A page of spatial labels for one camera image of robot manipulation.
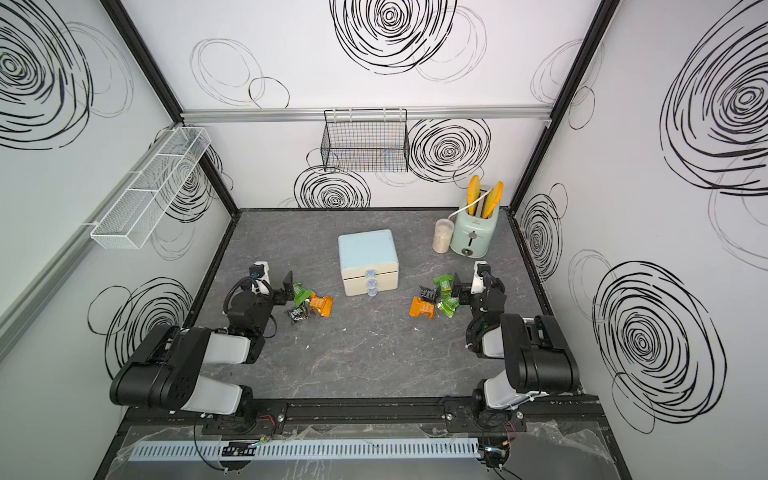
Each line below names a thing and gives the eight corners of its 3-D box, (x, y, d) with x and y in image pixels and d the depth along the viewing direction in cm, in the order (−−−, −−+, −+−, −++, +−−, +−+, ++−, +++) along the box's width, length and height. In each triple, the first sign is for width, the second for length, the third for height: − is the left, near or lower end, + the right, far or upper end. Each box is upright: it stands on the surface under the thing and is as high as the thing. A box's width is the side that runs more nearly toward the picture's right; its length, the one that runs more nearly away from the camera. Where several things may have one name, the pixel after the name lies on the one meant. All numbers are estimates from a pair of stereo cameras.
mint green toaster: (451, 261, 106) (459, 234, 94) (446, 234, 114) (453, 206, 102) (494, 261, 106) (507, 234, 94) (486, 234, 114) (498, 206, 102)
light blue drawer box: (347, 300, 96) (340, 273, 84) (344, 263, 106) (338, 234, 93) (398, 293, 98) (400, 265, 86) (391, 257, 107) (391, 228, 95)
